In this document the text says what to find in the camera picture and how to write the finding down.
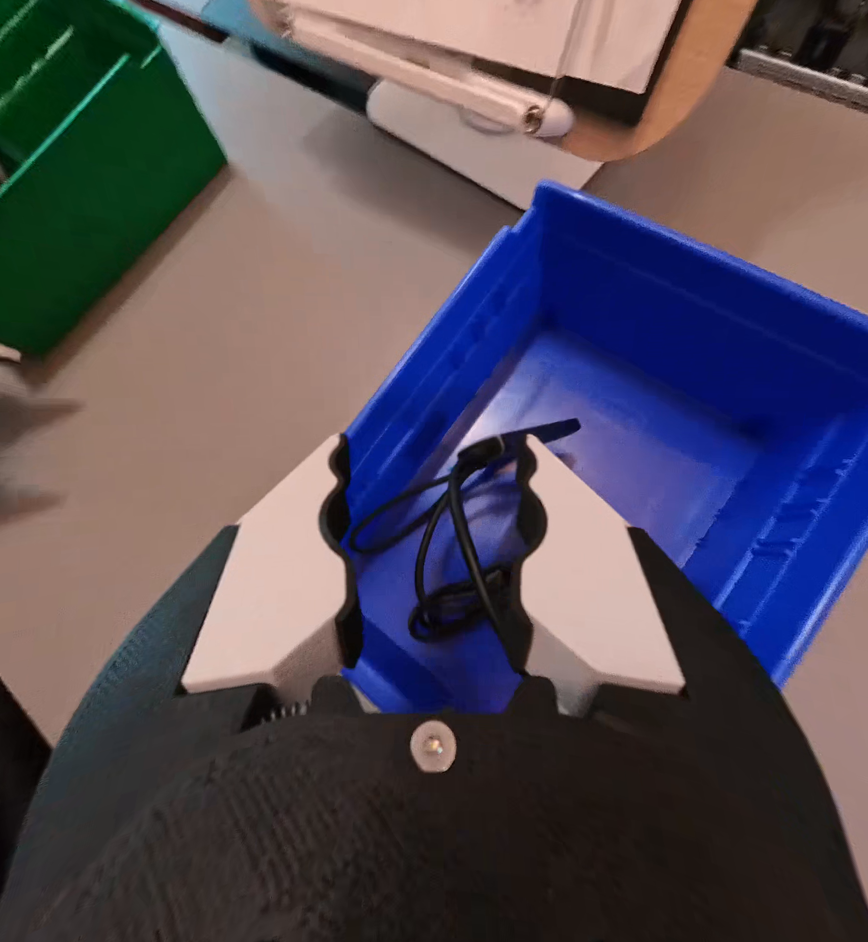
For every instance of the blue plastic bin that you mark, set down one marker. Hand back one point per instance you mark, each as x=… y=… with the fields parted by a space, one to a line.
x=662 y=331

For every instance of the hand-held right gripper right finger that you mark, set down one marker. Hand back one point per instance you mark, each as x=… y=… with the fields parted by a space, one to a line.
x=596 y=589

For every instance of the green plastic bin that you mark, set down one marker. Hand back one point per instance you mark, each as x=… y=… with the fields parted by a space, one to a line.
x=110 y=221

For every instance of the grey desk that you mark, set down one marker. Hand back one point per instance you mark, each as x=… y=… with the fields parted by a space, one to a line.
x=257 y=331

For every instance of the wooden document stand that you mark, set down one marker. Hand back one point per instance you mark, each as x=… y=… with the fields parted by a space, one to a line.
x=669 y=125

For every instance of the printed instruction sheet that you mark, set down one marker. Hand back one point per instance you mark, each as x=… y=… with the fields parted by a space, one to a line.
x=588 y=37

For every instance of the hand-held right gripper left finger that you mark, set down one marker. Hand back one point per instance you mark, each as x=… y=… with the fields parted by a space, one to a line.
x=272 y=589

